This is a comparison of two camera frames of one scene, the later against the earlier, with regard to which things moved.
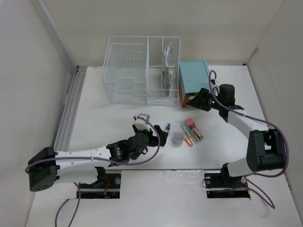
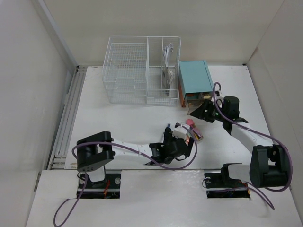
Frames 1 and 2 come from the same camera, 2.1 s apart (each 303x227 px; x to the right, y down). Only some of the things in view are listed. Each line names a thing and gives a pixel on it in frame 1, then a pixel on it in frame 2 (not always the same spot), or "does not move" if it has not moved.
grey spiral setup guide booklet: [167, 74] does not move
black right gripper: [203, 93] to [199, 113]
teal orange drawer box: [193, 75] does not move
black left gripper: [154, 140] to [168, 136]
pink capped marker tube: [198, 135] does not move
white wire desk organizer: [142, 70] does not move
